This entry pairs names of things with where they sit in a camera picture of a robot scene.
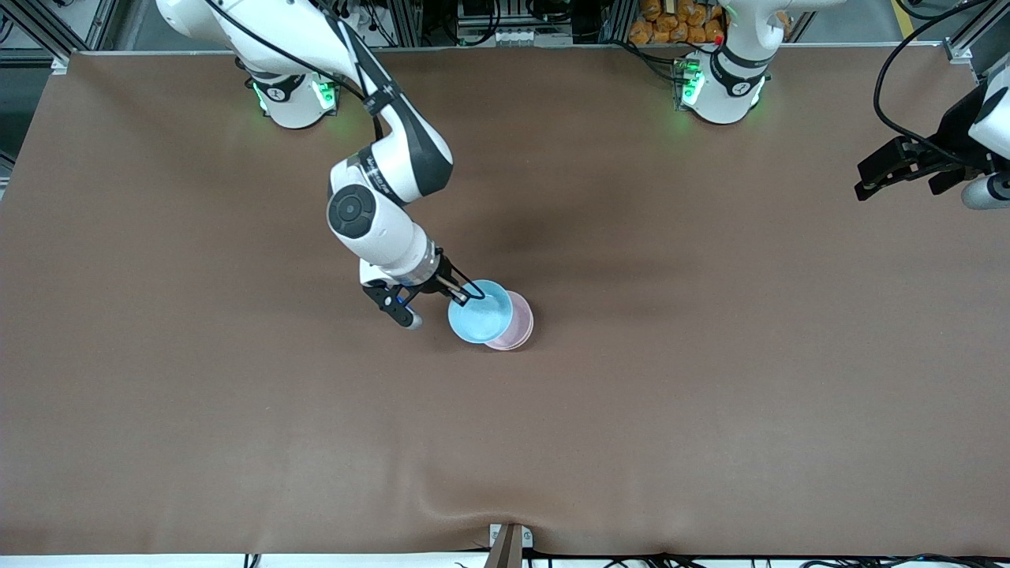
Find small white connector box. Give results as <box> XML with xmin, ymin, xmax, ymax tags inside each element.
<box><xmin>491</xmin><ymin>27</ymin><xmax>555</xmax><ymax>46</ymax></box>

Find pink bowl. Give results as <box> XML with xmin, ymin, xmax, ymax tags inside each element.
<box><xmin>483</xmin><ymin>290</ymin><xmax>536</xmax><ymax>353</ymax></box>

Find blue bowl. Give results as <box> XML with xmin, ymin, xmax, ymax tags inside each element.
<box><xmin>447</xmin><ymin>278</ymin><xmax>516</xmax><ymax>346</ymax></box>

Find aluminium frame post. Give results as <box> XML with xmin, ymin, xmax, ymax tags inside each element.
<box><xmin>600</xmin><ymin>0</ymin><xmax>636</xmax><ymax>45</ymax></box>
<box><xmin>385</xmin><ymin>0</ymin><xmax>425</xmax><ymax>47</ymax></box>
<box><xmin>0</xmin><ymin>0</ymin><xmax>84</xmax><ymax>65</ymax></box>
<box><xmin>945</xmin><ymin>0</ymin><xmax>1010</xmax><ymax>65</ymax></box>

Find grey metal table bracket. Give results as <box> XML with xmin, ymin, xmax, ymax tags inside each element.
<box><xmin>483</xmin><ymin>522</ymin><xmax>534</xmax><ymax>568</ymax></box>

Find brown tablecloth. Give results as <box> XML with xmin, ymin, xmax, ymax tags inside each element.
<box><xmin>0</xmin><ymin>46</ymin><xmax>1010</xmax><ymax>558</ymax></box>

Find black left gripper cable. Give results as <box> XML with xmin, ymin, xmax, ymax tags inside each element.
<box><xmin>873</xmin><ymin>0</ymin><xmax>997</xmax><ymax>165</ymax></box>

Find orange bread rolls bag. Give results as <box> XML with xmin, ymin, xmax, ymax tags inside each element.
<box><xmin>628</xmin><ymin>0</ymin><xmax>728</xmax><ymax>46</ymax></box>

